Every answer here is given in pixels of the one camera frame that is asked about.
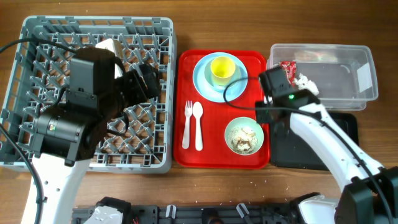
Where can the grey dishwasher rack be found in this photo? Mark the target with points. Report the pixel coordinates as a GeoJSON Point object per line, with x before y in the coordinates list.
{"type": "Point", "coordinates": [41, 67]}

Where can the black waste tray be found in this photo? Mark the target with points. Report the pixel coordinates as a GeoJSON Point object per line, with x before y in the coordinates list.
{"type": "Point", "coordinates": [290, 151]}

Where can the red snack wrapper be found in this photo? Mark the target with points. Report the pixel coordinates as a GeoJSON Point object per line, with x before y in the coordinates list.
{"type": "Point", "coordinates": [289, 67]}

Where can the red plastic tray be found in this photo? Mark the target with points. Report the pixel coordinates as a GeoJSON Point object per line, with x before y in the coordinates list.
{"type": "Point", "coordinates": [216, 116]}

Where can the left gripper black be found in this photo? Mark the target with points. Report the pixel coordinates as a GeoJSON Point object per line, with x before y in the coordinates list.
{"type": "Point", "coordinates": [139, 95]}

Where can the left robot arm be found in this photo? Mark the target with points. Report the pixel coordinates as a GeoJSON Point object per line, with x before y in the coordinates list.
{"type": "Point", "coordinates": [66, 134]}

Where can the white plastic spoon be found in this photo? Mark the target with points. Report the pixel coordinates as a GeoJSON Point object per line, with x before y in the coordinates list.
{"type": "Point", "coordinates": [198, 112]}

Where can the rice food leftovers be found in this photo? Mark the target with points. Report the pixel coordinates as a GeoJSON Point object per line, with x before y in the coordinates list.
{"type": "Point", "coordinates": [242, 140]}

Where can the white tissue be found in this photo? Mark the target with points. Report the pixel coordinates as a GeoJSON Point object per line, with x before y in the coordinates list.
{"type": "Point", "coordinates": [304, 83]}

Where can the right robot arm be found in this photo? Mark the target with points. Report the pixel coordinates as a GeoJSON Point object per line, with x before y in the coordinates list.
{"type": "Point", "coordinates": [368, 189]}

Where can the clear plastic bin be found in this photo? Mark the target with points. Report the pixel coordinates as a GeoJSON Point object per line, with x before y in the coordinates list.
{"type": "Point", "coordinates": [345, 75]}

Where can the light blue plate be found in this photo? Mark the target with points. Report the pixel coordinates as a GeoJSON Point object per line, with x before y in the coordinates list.
{"type": "Point", "coordinates": [206, 91]}

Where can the yellow plastic cup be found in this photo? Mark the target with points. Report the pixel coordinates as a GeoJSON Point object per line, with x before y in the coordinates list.
{"type": "Point", "coordinates": [222, 70]}

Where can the white plastic fork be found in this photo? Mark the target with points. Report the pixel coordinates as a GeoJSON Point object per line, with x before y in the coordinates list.
{"type": "Point", "coordinates": [186, 134]}

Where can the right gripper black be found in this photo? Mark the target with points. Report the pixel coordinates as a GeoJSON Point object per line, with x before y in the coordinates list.
{"type": "Point", "coordinates": [261, 118]}

